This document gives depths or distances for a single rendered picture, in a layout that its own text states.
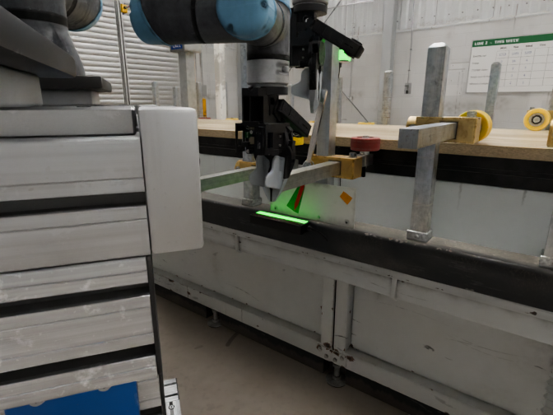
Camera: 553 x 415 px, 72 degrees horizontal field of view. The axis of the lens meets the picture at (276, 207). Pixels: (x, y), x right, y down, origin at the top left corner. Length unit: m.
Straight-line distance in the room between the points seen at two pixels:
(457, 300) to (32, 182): 0.87
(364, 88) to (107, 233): 8.92
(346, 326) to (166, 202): 1.17
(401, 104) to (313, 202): 7.78
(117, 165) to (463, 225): 0.97
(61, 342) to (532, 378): 1.17
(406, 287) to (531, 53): 7.33
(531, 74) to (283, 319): 7.10
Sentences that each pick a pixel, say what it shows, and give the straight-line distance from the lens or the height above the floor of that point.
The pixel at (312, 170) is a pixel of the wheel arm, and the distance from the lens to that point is 0.82.
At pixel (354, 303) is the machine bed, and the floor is 0.34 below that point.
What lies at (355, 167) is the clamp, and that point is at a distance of 0.93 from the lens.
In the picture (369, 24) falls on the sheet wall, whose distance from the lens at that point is 9.23.
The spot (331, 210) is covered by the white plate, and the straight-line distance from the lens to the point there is 0.97.
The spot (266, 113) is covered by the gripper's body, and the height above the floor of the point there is 0.98.
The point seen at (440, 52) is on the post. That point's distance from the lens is 0.86.
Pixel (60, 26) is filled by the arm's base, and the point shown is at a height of 1.12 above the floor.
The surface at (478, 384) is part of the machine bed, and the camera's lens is 1.33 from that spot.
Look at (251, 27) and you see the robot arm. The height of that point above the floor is 1.10.
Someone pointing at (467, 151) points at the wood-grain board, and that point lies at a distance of 1.06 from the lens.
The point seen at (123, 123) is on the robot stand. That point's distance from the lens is 0.25.
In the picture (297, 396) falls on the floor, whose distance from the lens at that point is 1.49.
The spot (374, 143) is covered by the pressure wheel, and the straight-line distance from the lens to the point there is 1.06.
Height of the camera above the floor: 1.00
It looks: 15 degrees down
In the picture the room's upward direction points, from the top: straight up
